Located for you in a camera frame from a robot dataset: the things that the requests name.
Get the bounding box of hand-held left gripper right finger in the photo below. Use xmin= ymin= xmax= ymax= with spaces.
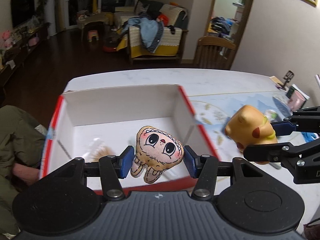
xmin=183 ymin=145 xmax=276 ymax=202

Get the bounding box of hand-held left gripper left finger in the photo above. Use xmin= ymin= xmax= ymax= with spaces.
xmin=40 ymin=146 xmax=136 ymax=201

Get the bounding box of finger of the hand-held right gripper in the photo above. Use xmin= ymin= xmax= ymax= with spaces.
xmin=271 ymin=106 xmax=320 ymax=137
xmin=243 ymin=142 xmax=304 ymax=166

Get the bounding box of yellow squishy animal toy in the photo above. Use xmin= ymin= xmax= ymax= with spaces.
xmin=224 ymin=104 xmax=278 ymax=165

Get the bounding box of big-eyed plush doll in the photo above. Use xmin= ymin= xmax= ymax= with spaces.
xmin=130 ymin=126 xmax=185 ymax=183

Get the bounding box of red and white cardboard box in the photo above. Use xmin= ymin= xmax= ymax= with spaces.
xmin=39 ymin=84 xmax=221 ymax=196

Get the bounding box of small green and white toy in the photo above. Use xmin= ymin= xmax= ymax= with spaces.
xmin=263 ymin=109 xmax=278 ymax=124

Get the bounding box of blue glove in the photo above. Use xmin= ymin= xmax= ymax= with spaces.
xmin=302 ymin=131 xmax=320 ymax=141

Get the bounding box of pink mug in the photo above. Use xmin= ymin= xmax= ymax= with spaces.
xmin=287 ymin=92 xmax=307 ymax=111

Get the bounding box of fluffy tan brush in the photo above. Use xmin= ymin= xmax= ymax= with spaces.
xmin=84 ymin=138 xmax=114 ymax=162

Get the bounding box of dark green box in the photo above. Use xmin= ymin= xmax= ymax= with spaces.
xmin=286 ymin=83 xmax=310 ymax=101

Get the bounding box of tan paper pad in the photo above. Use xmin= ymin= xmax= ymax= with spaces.
xmin=269 ymin=76 xmax=285 ymax=86

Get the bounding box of black phone stand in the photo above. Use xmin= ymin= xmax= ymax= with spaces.
xmin=282 ymin=70 xmax=296 ymax=91

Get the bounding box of printed table mat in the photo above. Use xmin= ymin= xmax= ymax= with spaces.
xmin=187 ymin=89 xmax=320 ymax=184

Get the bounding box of wooden chair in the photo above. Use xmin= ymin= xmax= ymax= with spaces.
xmin=194 ymin=36 xmax=237 ymax=70

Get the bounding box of olive green jacket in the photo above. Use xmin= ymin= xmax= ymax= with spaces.
xmin=0 ymin=105 xmax=48 ymax=233

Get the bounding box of clothes heap in side room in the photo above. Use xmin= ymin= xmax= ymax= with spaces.
xmin=209 ymin=16 xmax=237 ymax=37

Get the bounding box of sofa with yellow-white cover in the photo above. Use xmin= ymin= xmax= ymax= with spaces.
xmin=114 ymin=3 xmax=189 ymax=67

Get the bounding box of pink plastic stool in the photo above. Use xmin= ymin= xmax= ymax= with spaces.
xmin=86 ymin=30 xmax=100 ymax=43

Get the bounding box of pile of blue clothes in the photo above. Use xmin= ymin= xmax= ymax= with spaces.
xmin=122 ymin=17 xmax=165 ymax=53

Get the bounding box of wooden coffee table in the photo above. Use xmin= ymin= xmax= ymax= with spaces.
xmin=76 ymin=12 xmax=109 ymax=41

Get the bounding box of dark tv cabinet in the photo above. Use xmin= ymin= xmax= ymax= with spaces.
xmin=0 ymin=23 xmax=49 ymax=85

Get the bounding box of white standing air conditioner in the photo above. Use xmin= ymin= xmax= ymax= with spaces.
xmin=44 ymin=0 xmax=57 ymax=37

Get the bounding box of tall green houseplant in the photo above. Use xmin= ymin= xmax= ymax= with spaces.
xmin=36 ymin=0 xmax=51 ymax=24

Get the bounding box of black television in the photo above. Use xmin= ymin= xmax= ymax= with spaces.
xmin=10 ymin=0 xmax=35 ymax=28

